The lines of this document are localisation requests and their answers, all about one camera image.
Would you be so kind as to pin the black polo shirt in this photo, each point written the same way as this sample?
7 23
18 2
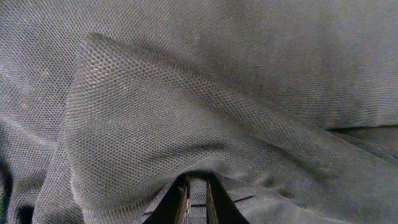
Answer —
291 104

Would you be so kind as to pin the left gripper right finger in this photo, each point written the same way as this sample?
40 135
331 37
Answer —
220 209

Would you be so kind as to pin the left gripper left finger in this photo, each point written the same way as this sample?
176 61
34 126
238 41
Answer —
174 207

